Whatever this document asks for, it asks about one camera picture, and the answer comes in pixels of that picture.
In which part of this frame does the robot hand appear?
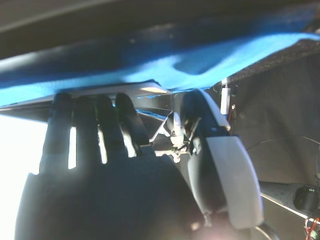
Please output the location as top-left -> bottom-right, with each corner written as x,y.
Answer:
13,90 -> 265,240

